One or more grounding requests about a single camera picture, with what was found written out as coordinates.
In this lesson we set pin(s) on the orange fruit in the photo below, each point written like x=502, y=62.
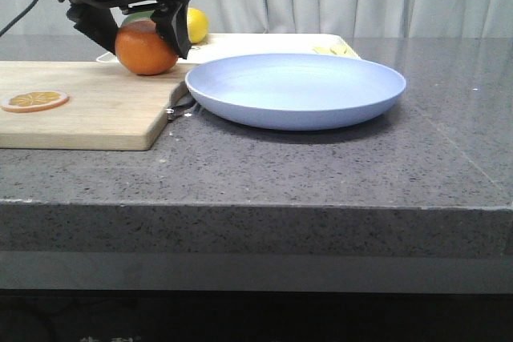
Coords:
x=141, y=50

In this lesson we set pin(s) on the light blue plate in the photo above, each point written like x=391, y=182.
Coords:
x=295, y=92

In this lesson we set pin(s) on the cream rectangular tray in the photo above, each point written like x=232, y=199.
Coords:
x=216, y=46

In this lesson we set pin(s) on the green lime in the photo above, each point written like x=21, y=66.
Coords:
x=138, y=16

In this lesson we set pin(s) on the yellow lemon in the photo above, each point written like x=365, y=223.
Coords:
x=198, y=25

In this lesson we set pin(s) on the wooden cutting board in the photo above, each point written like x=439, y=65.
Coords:
x=109, y=108

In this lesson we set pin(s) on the orange slice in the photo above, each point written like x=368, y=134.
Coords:
x=34, y=101

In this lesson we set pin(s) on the yellow-green plastic knife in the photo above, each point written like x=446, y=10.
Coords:
x=322, y=50

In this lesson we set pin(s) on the yellow-green plastic fork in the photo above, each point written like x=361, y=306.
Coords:
x=342, y=49

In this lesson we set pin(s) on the metal cutting board handle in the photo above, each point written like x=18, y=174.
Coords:
x=179, y=108

